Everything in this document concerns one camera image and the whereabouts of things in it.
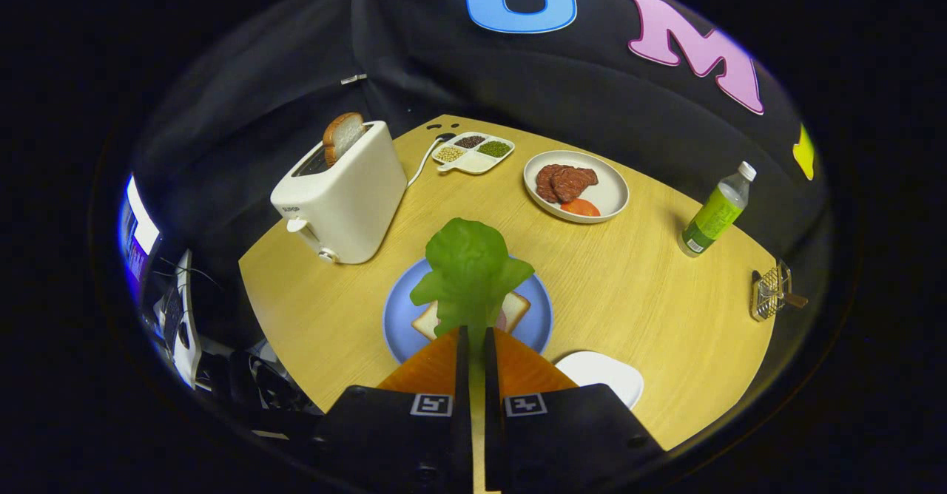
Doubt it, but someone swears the white toaster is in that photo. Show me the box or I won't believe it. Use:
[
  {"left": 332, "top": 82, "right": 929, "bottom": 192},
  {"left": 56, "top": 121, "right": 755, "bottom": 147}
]
[{"left": 270, "top": 120, "right": 408, "bottom": 265}]

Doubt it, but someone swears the black backdrop cloth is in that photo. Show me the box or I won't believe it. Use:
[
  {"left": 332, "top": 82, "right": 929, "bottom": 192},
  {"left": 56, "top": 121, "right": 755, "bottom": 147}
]
[{"left": 129, "top": 0, "right": 828, "bottom": 288}]

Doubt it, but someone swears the white framed device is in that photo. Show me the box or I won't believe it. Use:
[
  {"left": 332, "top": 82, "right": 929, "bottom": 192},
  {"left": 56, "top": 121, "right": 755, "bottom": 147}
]
[{"left": 153, "top": 250, "right": 202, "bottom": 390}]

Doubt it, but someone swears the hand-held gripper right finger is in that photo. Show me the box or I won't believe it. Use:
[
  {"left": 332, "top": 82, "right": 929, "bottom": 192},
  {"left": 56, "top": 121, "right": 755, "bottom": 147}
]
[{"left": 484, "top": 326, "right": 664, "bottom": 493}]

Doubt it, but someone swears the white rounded square plate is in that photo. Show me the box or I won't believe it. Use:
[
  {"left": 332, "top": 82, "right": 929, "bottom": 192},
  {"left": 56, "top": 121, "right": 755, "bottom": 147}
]
[{"left": 555, "top": 351, "right": 645, "bottom": 410}]

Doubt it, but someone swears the white bread slice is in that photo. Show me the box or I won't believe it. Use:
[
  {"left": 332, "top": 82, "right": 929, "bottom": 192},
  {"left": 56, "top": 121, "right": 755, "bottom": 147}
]
[{"left": 411, "top": 291, "right": 531, "bottom": 341}]

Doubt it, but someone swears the computer monitor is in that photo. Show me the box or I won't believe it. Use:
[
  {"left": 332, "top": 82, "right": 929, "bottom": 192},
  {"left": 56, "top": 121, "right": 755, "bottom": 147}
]
[{"left": 118, "top": 175, "right": 162, "bottom": 302}]

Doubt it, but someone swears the green lettuce leaf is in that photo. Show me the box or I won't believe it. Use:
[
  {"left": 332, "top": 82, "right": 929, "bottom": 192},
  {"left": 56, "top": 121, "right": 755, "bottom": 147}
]
[{"left": 409, "top": 217, "right": 536, "bottom": 339}]

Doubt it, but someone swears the brown meat slice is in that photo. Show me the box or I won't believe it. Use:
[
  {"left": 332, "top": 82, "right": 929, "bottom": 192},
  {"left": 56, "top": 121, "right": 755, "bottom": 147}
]
[
  {"left": 550, "top": 166, "right": 599, "bottom": 203},
  {"left": 535, "top": 164, "right": 570, "bottom": 204}
]

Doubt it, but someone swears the blue round plate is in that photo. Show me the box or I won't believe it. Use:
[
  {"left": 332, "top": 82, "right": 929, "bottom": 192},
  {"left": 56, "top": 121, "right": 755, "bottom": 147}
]
[{"left": 382, "top": 257, "right": 554, "bottom": 365}]

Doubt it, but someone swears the toasted bread slice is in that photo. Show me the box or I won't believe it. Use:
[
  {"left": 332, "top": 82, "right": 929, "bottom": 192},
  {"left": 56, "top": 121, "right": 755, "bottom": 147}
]
[{"left": 323, "top": 112, "right": 366, "bottom": 167}]

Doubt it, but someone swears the green label plastic bottle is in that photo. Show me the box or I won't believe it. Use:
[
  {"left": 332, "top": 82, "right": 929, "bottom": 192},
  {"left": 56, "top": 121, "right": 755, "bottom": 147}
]
[{"left": 678, "top": 161, "right": 758, "bottom": 258}]

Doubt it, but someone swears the white round plate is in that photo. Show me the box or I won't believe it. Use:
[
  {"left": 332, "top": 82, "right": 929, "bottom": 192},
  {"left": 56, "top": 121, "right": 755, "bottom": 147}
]
[{"left": 523, "top": 149, "right": 630, "bottom": 225}]

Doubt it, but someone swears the white toaster cable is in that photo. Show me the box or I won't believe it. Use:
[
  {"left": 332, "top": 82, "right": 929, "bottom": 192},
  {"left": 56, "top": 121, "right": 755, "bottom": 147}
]
[{"left": 407, "top": 137, "right": 445, "bottom": 188}]

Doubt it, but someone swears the white divided dish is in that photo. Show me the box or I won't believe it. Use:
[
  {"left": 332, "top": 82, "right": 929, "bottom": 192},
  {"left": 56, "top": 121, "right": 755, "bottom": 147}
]
[{"left": 432, "top": 132, "right": 516, "bottom": 175}]

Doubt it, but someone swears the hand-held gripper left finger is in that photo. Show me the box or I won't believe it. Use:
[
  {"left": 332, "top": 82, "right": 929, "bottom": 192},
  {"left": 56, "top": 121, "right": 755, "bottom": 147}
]
[{"left": 309, "top": 325, "right": 474, "bottom": 493}]

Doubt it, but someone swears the wire utensil holder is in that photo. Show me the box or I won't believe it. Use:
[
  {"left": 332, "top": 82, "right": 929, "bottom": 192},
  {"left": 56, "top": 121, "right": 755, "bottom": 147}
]
[{"left": 750, "top": 260, "right": 794, "bottom": 322}]

